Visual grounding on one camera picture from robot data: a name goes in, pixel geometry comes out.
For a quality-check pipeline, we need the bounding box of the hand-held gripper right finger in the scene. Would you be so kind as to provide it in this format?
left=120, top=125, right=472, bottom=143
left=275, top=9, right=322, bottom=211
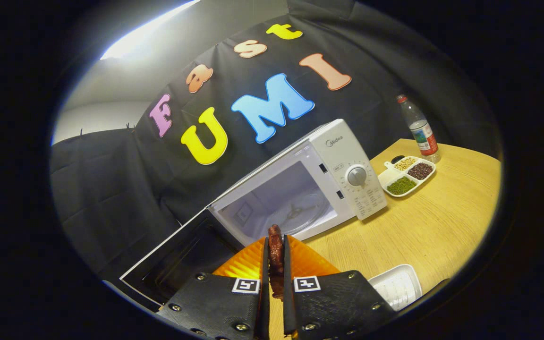
left=282, top=235, right=398, bottom=339

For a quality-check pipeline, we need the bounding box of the small white ribbed tray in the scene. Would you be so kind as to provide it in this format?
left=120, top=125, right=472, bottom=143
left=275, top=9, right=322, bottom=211
left=369, top=264, right=423, bottom=311

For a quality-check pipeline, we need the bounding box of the white divided dish of beans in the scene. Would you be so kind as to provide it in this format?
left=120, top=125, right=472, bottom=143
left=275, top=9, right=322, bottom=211
left=378, top=156, right=437, bottom=197

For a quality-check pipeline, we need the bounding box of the white toaster oven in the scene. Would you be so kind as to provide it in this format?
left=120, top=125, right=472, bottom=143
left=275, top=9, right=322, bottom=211
left=120, top=118, right=388, bottom=307

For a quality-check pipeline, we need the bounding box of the red-brown meat piece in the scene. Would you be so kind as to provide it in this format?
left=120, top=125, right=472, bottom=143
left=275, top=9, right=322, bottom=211
left=267, top=224, right=286, bottom=301

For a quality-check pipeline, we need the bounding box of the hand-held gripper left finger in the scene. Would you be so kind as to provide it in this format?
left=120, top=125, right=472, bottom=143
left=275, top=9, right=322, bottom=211
left=157, top=236, right=270, bottom=340

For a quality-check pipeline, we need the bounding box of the glass turntable plate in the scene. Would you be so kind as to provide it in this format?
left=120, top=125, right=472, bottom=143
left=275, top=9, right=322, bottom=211
left=272, top=189, right=335, bottom=235

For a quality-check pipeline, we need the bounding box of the clear plastic water bottle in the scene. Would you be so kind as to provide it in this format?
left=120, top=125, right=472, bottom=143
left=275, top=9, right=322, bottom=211
left=396, top=93, right=441, bottom=164

